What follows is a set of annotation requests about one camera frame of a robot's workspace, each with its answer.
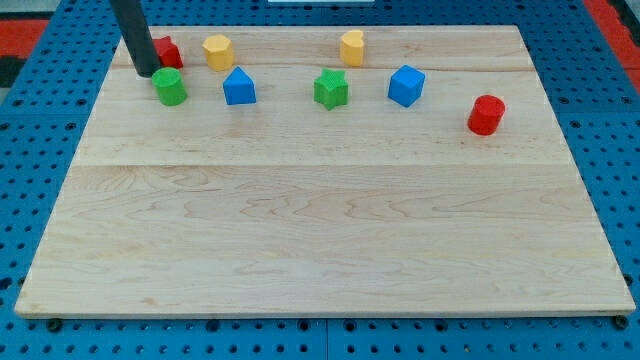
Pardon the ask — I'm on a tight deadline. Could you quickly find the green cylinder block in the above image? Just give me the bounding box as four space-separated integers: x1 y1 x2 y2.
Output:
151 67 188 106

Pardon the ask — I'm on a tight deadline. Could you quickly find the red star block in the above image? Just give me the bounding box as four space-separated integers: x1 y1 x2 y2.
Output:
153 36 183 69

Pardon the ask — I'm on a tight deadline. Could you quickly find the yellow heart block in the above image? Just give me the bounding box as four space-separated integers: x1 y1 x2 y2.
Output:
339 30 365 67

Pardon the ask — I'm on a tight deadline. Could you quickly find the red cylinder block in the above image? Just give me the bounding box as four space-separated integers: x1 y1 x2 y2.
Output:
467 94 506 136

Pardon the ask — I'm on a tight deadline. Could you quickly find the blue pentagon block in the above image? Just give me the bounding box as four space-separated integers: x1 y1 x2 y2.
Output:
223 66 257 105

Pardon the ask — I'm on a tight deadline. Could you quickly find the light wooden board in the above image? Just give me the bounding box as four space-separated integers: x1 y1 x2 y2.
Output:
15 26 636 319

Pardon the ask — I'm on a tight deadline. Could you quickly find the blue cube block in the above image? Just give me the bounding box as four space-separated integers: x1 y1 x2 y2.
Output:
387 65 426 107

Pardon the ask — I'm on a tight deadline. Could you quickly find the green star block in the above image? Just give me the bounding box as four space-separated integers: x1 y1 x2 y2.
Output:
313 68 349 110

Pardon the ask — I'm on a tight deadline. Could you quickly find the black cylindrical pointer stick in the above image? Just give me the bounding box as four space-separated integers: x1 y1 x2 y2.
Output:
109 0 161 78

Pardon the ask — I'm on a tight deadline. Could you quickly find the yellow hexagon block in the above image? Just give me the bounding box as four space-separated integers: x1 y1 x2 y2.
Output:
202 34 235 71

